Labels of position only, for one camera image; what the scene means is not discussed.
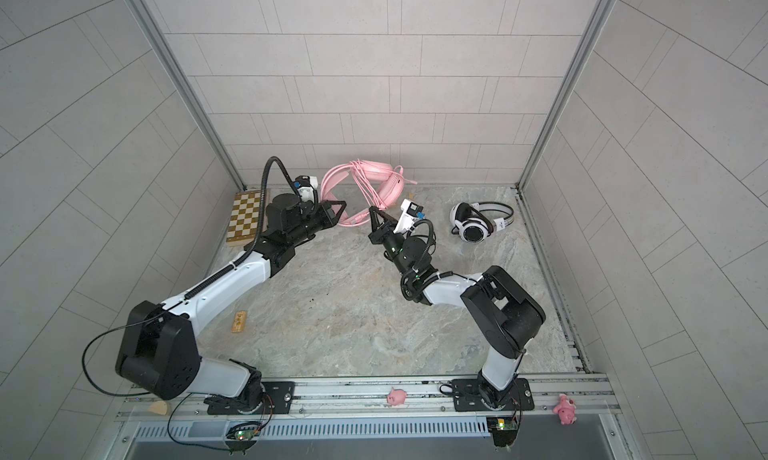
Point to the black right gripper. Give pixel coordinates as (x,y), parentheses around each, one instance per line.
(384,233)

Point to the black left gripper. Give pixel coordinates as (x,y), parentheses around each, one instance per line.
(325,214)

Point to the pink headphones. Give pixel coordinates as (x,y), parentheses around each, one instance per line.
(380,183)

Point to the white black headphones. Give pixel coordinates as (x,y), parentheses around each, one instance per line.
(475,222)

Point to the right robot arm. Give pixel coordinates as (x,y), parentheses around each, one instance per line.
(505,313)

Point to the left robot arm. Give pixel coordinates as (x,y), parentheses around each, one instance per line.
(159,349)

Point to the wooden folded chess board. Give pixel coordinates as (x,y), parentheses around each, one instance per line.
(243,219)

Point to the rectangular wooden block left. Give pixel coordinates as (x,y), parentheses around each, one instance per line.
(239,322)

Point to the pink pig toy centre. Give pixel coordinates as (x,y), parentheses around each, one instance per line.
(396,397)

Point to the pink pig toy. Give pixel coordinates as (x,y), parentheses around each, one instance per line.
(565,409)
(396,397)

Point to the right circuit board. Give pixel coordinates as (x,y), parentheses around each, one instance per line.
(503,430)

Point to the circuit board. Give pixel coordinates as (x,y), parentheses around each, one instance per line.
(503,430)
(244,432)

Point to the left circuit board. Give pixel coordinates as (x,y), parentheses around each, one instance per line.
(244,432)

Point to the pink pig toy right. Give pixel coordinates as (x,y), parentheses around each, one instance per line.
(565,409)

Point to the round wooden piece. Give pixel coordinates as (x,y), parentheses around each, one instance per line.
(160,408)

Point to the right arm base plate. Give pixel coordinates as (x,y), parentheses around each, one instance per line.
(476,394)

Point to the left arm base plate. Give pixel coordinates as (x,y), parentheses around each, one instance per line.
(276,397)

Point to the aluminium rail frame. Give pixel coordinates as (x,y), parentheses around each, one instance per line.
(356,408)

